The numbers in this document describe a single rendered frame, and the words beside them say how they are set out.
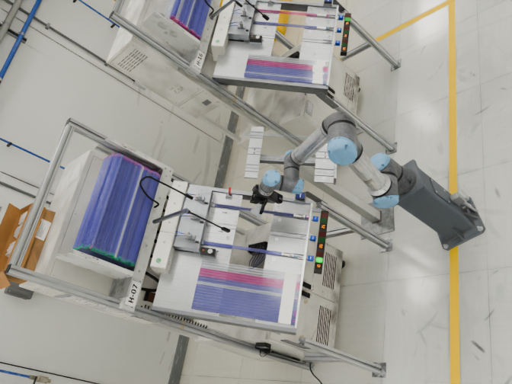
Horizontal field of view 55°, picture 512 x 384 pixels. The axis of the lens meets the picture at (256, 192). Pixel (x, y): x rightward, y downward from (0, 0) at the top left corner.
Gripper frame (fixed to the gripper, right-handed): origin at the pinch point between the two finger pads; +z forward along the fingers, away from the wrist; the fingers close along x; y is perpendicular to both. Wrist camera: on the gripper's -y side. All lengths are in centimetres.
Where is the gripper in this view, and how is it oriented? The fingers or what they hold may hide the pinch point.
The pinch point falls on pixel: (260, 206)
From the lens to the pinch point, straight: 257.9
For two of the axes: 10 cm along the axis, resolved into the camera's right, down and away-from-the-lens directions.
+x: -1.7, 8.8, -4.4
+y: -9.6, -2.4, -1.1
